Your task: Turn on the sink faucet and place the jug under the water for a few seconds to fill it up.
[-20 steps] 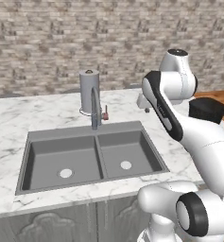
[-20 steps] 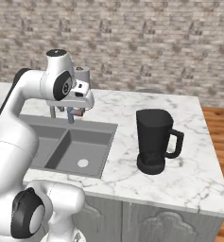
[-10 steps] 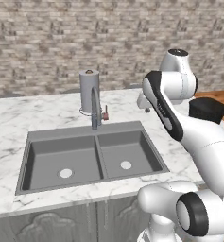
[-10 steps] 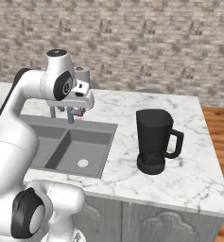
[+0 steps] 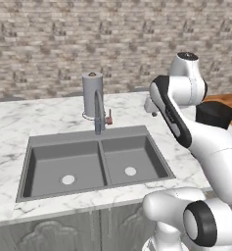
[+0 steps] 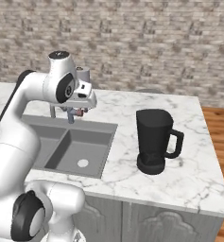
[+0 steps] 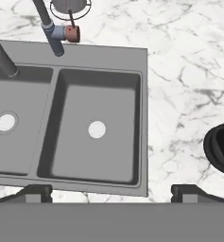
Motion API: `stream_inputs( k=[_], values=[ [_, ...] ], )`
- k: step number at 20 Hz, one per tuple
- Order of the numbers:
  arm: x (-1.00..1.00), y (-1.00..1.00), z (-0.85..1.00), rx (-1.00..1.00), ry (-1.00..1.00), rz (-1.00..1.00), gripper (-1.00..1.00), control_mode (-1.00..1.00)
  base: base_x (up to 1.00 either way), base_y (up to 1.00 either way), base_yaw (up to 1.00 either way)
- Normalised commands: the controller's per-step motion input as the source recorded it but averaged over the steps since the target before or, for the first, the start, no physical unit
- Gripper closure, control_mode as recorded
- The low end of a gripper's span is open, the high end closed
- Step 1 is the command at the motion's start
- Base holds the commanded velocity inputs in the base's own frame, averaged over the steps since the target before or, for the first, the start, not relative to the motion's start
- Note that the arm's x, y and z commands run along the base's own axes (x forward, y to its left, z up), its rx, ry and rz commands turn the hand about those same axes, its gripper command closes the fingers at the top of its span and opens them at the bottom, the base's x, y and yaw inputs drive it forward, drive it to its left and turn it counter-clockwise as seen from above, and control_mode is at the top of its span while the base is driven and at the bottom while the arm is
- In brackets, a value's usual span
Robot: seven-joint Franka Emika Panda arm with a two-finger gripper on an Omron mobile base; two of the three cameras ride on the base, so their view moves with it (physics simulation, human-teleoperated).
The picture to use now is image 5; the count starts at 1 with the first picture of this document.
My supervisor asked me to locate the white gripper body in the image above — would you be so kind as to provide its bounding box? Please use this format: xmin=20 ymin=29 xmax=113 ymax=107
xmin=143 ymin=94 xmax=160 ymax=116

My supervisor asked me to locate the reddish faucet handle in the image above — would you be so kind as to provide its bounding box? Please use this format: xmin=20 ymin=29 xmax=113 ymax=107
xmin=104 ymin=109 xmax=114 ymax=126

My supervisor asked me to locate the brown wooden board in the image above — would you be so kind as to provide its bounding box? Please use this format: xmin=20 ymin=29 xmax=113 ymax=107
xmin=204 ymin=92 xmax=232 ymax=129

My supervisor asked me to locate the black jug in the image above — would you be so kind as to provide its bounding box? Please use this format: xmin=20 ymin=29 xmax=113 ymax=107
xmin=195 ymin=100 xmax=232 ymax=139

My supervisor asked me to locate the white paper towel roll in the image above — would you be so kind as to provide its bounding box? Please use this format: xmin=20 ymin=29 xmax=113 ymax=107
xmin=81 ymin=72 xmax=105 ymax=121

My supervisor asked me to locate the grey double sink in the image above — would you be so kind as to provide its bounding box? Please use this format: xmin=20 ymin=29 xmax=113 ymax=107
xmin=15 ymin=125 xmax=177 ymax=204

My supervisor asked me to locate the grey carved cupboard door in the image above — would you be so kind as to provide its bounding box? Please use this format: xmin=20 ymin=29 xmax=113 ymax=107
xmin=100 ymin=202 xmax=159 ymax=251
xmin=0 ymin=209 xmax=102 ymax=251

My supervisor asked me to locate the grey metal faucet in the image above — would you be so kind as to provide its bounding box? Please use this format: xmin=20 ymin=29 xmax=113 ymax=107
xmin=93 ymin=89 xmax=108 ymax=136

